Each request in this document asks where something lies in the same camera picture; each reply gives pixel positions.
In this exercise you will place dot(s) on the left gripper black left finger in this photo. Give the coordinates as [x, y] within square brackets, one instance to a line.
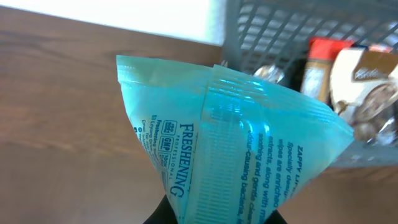
[163, 214]

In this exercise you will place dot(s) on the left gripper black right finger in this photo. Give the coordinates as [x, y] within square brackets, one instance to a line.
[275, 218]

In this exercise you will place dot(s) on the teal white snack packet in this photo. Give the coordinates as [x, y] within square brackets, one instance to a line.
[228, 147]

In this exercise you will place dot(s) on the beige Paritree snack bag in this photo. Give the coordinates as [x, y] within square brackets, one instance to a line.
[363, 87]

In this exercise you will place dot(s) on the spaghetti packet orange and tan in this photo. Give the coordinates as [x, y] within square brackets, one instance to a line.
[322, 53]

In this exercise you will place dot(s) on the beige Paritree dried food bag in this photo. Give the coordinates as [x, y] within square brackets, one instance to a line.
[270, 73]

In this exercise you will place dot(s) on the grey plastic basket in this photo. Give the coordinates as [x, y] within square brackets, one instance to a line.
[262, 33]

